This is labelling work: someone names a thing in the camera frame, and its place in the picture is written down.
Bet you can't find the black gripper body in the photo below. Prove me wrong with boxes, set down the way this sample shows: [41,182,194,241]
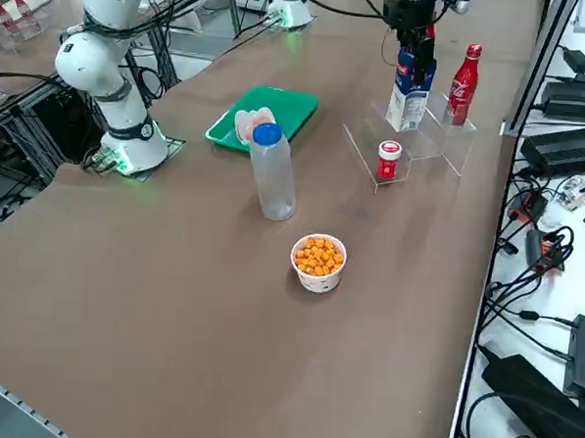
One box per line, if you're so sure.
[382,0,440,34]

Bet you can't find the blue white milk carton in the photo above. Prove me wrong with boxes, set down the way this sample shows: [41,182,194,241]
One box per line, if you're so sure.
[384,45,439,135]

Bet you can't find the clear acrylic display stand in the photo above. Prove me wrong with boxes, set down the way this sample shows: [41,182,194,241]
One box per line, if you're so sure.
[0,0,55,58]
[339,86,479,199]

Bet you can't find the red cola bottle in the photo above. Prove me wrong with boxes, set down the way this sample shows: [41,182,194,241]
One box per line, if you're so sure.
[446,42,484,128]

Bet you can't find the green plastic tray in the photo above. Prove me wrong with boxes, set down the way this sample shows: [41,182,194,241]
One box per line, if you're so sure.
[203,81,322,158]

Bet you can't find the small black power adapter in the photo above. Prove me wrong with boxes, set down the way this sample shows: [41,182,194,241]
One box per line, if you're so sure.
[560,46,585,73]

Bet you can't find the black power brick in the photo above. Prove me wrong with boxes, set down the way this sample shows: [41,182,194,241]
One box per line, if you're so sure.
[541,79,585,122]
[519,122,585,171]

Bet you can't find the clear bottle with blue cap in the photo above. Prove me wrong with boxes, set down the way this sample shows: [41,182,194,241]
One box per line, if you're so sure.
[245,122,301,223]

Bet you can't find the paper cup of orange popcorn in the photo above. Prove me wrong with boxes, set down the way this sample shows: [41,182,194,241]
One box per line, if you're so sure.
[289,232,349,296]

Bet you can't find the black box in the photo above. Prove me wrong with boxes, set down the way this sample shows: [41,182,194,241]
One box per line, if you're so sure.
[561,314,585,397]

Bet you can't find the thin black cable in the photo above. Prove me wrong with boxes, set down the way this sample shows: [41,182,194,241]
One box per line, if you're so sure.
[380,29,402,69]

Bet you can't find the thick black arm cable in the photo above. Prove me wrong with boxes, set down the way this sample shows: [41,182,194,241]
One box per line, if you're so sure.
[351,0,388,20]

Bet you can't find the aluminium frame post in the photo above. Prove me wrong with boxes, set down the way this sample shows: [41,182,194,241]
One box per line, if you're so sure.
[501,0,580,141]

